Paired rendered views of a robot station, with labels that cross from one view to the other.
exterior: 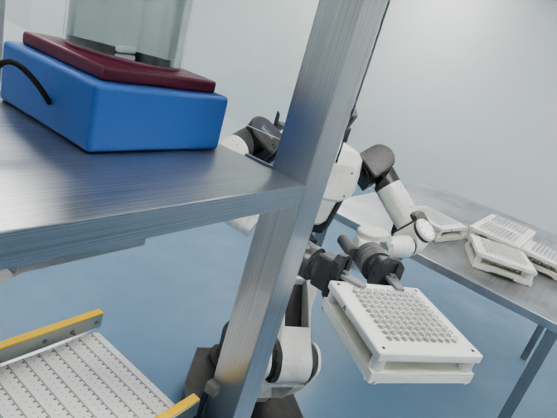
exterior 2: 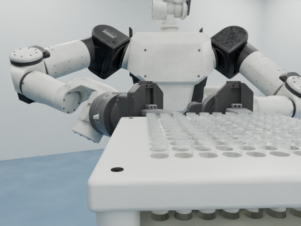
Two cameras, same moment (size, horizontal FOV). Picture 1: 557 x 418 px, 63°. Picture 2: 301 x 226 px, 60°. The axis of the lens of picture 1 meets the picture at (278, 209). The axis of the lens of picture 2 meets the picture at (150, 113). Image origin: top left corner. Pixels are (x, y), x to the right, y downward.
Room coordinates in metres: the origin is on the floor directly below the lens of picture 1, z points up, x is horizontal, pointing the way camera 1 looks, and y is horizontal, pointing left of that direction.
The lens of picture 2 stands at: (0.60, -0.33, 1.08)
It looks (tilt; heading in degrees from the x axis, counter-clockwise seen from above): 7 degrees down; 20
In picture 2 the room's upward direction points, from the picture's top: straight up
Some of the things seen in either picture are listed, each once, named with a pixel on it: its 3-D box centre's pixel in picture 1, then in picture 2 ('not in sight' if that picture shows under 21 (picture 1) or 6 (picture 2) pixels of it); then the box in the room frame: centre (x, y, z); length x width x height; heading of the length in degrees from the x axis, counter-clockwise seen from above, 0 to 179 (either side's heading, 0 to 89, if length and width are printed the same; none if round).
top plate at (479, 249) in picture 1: (501, 253); not in sight; (1.92, -0.99, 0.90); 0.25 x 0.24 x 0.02; 81
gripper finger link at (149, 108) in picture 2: (354, 279); (161, 110); (0.96, -0.21, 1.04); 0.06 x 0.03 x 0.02; 55
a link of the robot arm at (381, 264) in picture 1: (380, 270); (229, 115); (1.10, -0.30, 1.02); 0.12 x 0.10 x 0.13; 15
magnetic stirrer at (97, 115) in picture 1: (115, 90); not in sight; (0.59, 0.25, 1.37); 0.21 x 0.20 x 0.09; 58
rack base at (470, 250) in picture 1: (496, 263); not in sight; (1.92, -0.99, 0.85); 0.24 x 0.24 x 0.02; 81
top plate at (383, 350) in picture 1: (400, 319); (230, 141); (0.87, -0.32, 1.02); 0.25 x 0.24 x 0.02; 112
